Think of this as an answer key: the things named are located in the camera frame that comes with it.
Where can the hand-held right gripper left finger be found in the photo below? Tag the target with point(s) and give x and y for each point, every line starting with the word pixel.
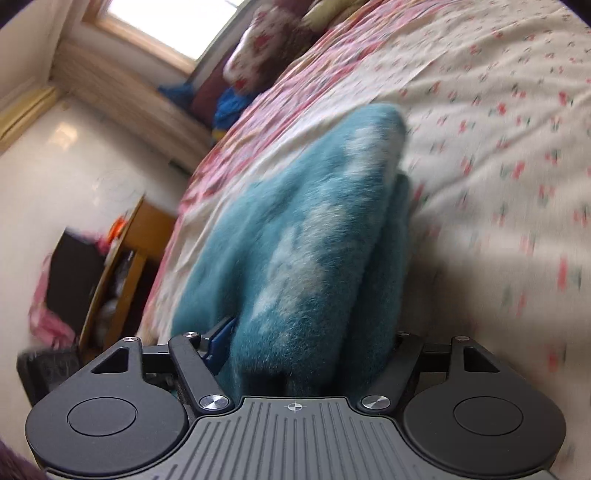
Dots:
pixel 220 339

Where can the window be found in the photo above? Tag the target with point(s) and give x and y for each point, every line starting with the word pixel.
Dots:
pixel 171 27

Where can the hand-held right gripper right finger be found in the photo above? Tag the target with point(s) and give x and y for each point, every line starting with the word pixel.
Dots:
pixel 401 357

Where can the beige curtain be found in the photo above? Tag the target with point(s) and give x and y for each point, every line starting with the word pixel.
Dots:
pixel 138 106

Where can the blue and yellow garment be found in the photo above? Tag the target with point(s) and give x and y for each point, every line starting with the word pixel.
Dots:
pixel 231 110

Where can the dark blue cloth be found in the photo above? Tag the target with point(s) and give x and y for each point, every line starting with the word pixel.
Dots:
pixel 178 92

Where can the yellow pillow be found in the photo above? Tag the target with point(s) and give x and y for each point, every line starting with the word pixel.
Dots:
pixel 330 11

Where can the teal fuzzy sweater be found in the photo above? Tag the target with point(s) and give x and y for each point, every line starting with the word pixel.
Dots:
pixel 304 258

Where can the air conditioner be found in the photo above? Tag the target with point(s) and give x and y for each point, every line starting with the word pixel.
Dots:
pixel 27 115

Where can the dark woven basket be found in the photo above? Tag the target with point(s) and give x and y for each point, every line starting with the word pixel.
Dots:
pixel 44 374

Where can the pink cloth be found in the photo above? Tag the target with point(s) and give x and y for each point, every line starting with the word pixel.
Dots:
pixel 48 314

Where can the floral red white pillow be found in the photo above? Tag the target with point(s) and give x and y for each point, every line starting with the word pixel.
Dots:
pixel 261 50

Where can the wooden nightstand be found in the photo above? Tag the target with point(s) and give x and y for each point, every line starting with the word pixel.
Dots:
pixel 147 230

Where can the black box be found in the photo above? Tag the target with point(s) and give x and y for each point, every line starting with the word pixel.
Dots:
pixel 76 277

